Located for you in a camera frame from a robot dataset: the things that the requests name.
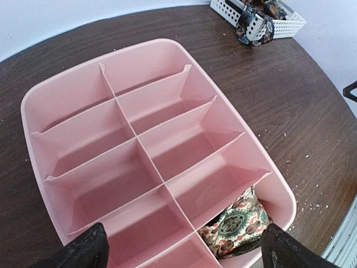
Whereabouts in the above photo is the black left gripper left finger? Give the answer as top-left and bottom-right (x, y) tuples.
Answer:
(31, 223), (109, 267)

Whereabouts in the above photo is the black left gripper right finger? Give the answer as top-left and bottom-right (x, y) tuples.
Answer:
(261, 223), (346, 267)

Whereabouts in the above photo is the cream paisley rolled tie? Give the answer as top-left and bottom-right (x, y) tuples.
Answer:
(197, 186), (273, 259)

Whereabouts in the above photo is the pink divided organizer box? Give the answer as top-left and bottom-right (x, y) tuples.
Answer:
(21, 39), (296, 267)

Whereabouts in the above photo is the white perforated plastic basket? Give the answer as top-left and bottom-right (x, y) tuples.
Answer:
(210, 0), (307, 40)

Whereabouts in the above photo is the navy floral tie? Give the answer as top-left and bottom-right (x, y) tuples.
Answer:
(235, 4), (274, 47)

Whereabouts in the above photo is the brown patterned tie in basket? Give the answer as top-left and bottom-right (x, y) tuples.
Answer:
(242, 0), (287, 20)

